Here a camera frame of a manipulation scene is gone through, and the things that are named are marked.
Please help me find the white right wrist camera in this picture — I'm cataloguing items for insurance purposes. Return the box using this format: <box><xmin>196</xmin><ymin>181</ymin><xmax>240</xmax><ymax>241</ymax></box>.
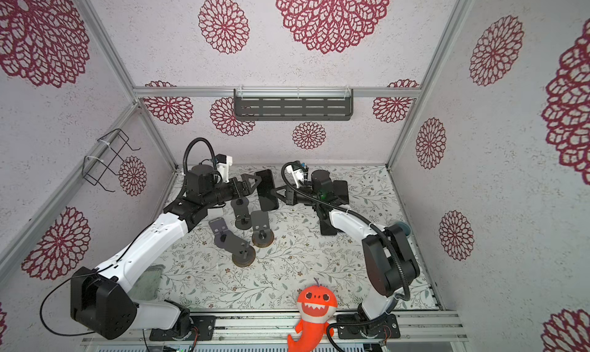
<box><xmin>285</xmin><ymin>161</ymin><xmax>308</xmax><ymax>188</ymax></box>

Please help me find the green cloth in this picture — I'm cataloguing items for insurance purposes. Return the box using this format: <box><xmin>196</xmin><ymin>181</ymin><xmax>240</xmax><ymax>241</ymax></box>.
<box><xmin>128</xmin><ymin>264</ymin><xmax>165</xmax><ymax>301</ymax></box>

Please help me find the grey wall shelf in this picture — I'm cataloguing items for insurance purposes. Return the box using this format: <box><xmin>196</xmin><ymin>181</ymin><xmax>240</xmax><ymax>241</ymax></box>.
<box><xmin>233</xmin><ymin>89</ymin><xmax>354</xmax><ymax>121</ymax></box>

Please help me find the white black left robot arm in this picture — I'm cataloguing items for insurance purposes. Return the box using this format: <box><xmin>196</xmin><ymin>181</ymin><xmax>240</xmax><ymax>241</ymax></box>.
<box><xmin>70</xmin><ymin>164</ymin><xmax>262</xmax><ymax>340</ymax></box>

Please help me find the black wire wall rack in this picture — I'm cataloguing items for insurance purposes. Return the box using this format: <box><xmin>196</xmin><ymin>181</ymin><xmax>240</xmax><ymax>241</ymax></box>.
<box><xmin>81</xmin><ymin>128</ymin><xmax>141</xmax><ymax>193</ymax></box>

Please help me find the front round stand base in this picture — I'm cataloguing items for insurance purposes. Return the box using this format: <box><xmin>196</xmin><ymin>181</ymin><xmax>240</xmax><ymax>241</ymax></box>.
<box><xmin>232</xmin><ymin>247</ymin><xmax>256</xmax><ymax>267</ymax></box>

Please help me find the grey empty phone stand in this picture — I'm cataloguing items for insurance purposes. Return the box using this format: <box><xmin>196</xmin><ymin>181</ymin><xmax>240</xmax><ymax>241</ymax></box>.
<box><xmin>208</xmin><ymin>217</ymin><xmax>229</xmax><ymax>249</ymax></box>

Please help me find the round stand base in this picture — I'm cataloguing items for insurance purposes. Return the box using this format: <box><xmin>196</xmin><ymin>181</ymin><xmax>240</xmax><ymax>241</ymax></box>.
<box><xmin>232</xmin><ymin>247</ymin><xmax>256</xmax><ymax>267</ymax></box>
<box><xmin>251</xmin><ymin>230</ymin><xmax>275</xmax><ymax>248</ymax></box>

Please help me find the middle round stand base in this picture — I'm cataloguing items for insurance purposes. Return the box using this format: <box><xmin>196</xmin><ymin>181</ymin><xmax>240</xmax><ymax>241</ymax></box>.
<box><xmin>251</xmin><ymin>230</ymin><xmax>275</xmax><ymax>248</ymax></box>

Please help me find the teal ceramic cup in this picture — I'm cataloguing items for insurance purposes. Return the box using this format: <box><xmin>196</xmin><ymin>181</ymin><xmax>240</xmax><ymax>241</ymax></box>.
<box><xmin>391</xmin><ymin>221</ymin><xmax>412</xmax><ymax>237</ymax></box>

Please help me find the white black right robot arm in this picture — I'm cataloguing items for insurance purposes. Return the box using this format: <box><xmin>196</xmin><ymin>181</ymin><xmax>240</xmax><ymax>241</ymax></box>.
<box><xmin>271</xmin><ymin>161</ymin><xmax>421</xmax><ymax>320</ymax></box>

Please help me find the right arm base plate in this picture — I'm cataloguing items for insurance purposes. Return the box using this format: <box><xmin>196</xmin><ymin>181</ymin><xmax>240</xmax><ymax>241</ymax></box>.
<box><xmin>336</xmin><ymin>314</ymin><xmax>401</xmax><ymax>340</ymax></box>

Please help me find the phone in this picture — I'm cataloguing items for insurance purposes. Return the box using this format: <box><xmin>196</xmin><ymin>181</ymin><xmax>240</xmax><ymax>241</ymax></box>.
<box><xmin>255</xmin><ymin>169</ymin><xmax>280</xmax><ymax>212</ymax></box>
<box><xmin>333</xmin><ymin>180</ymin><xmax>350</xmax><ymax>204</ymax></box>
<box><xmin>317</xmin><ymin>212</ymin><xmax>338</xmax><ymax>236</ymax></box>

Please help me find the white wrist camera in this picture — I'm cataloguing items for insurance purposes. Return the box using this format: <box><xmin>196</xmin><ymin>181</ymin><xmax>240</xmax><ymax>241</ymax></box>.
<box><xmin>285</xmin><ymin>161</ymin><xmax>308</xmax><ymax>188</ymax></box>
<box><xmin>215</xmin><ymin>154</ymin><xmax>233</xmax><ymax>183</ymax></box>

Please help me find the red shark plush toy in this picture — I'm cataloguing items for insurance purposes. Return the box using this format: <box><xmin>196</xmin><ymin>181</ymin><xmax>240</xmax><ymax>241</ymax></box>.
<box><xmin>287</xmin><ymin>279</ymin><xmax>338</xmax><ymax>352</ymax></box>

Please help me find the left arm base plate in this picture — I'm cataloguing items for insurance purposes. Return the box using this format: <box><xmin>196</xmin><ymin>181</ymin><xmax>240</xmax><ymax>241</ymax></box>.
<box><xmin>148</xmin><ymin>314</ymin><xmax>217</xmax><ymax>341</ymax></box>

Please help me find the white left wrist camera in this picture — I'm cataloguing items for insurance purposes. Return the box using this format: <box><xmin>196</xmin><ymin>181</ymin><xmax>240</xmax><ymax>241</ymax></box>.
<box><xmin>215</xmin><ymin>154</ymin><xmax>233</xmax><ymax>183</ymax></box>

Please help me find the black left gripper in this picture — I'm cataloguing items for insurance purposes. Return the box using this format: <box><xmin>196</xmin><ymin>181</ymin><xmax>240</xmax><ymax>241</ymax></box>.
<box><xmin>203</xmin><ymin>172</ymin><xmax>262</xmax><ymax>209</ymax></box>

